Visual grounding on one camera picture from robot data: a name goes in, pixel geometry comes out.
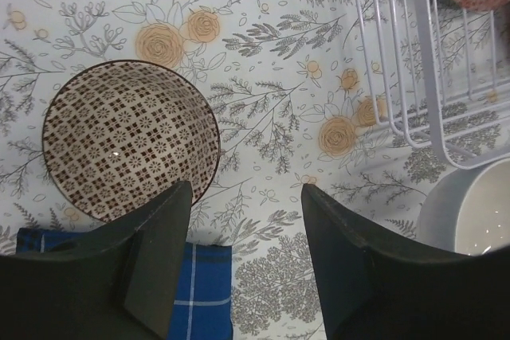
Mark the blue plaid cloth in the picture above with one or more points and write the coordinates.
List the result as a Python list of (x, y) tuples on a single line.
[(203, 296)]

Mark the floral table mat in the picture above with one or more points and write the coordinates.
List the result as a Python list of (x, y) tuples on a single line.
[(287, 80)]

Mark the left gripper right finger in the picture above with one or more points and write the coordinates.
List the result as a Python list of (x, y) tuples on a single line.
[(376, 284)]

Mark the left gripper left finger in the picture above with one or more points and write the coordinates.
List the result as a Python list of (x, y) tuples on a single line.
[(115, 282)]

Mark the brown patterned small bowl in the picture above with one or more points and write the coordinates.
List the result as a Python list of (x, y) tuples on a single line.
[(121, 132)]

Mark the white wire dish rack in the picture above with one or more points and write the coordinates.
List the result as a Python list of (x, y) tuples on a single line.
[(443, 72)]

